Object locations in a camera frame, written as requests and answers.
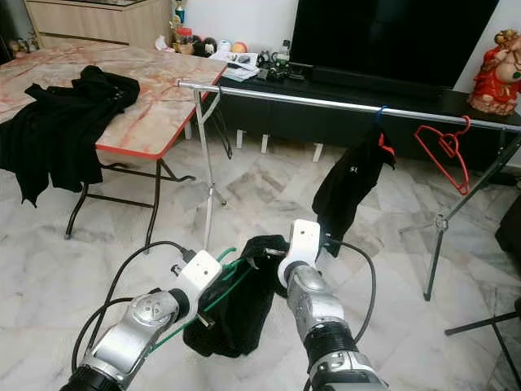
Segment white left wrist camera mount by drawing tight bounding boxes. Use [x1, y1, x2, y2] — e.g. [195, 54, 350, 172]
[171, 248, 223, 308]

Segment black garment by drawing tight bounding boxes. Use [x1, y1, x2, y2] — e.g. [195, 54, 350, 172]
[0, 65, 142, 208]

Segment marble table with red edge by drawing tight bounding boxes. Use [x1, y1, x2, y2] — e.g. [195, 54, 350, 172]
[0, 45, 229, 160]

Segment black folding table frame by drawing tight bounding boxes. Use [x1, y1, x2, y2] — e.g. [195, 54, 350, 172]
[65, 156, 190, 247]

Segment green plastic hanger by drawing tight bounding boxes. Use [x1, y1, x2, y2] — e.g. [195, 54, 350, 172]
[147, 246, 252, 356]

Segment black TV console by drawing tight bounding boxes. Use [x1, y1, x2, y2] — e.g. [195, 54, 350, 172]
[212, 75, 521, 172]

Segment light wooden cabinet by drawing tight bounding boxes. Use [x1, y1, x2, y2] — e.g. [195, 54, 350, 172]
[24, 0, 172, 48]

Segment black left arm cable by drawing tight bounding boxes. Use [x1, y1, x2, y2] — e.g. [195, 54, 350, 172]
[72, 240, 196, 376]

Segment black tripod leg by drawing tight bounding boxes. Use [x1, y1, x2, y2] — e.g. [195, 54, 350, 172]
[444, 295, 521, 390]

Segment black flat screen TV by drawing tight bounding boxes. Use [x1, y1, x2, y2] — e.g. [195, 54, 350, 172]
[291, 0, 500, 90]

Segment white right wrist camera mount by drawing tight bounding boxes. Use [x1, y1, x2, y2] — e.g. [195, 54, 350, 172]
[277, 218, 323, 288]

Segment red laughing Buddha statue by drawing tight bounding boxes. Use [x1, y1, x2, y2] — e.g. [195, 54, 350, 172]
[468, 29, 521, 116]

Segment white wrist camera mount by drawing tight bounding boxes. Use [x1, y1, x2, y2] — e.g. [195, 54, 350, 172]
[171, 248, 223, 308]
[277, 218, 323, 288]

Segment jar with red lid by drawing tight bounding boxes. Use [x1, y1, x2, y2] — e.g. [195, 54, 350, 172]
[175, 27, 196, 55]

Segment black shirt with white print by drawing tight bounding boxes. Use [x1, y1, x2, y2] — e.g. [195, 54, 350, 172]
[183, 234, 290, 359]
[311, 130, 397, 258]

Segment red hanger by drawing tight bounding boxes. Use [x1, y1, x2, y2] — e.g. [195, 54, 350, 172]
[413, 115, 475, 197]

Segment silver clothes rack rail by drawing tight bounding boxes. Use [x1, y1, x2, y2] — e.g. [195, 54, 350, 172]
[177, 80, 521, 134]

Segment black electronic gadgets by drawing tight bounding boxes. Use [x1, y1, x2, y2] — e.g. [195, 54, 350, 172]
[256, 49, 309, 82]

